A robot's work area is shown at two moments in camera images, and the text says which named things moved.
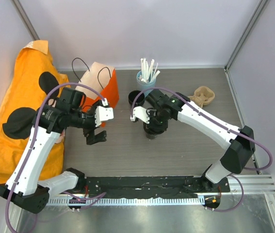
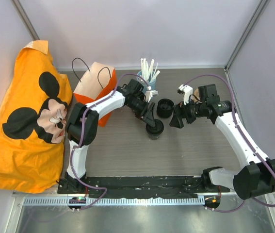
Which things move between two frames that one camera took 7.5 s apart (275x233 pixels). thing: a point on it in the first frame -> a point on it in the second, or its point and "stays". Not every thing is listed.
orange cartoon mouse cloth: [34, 80] stays
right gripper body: [156, 120] -> [190, 110]
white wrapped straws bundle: [148, 74] stays
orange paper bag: [102, 78] stays
